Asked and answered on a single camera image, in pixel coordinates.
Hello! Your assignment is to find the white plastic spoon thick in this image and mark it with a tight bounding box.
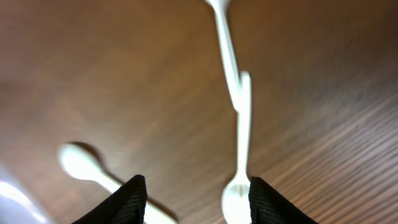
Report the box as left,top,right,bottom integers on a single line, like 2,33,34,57
58,143,177,223

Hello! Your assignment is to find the white plastic spoon thin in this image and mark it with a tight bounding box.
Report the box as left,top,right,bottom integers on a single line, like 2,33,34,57
221,72,252,224

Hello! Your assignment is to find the clear plastic container right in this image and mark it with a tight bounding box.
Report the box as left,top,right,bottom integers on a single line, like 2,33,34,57
1,163,56,224

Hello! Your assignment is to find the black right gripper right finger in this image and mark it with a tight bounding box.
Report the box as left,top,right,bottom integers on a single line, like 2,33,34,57
248,177,317,224

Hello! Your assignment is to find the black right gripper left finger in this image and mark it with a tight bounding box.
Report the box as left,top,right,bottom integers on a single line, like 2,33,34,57
73,175,147,224

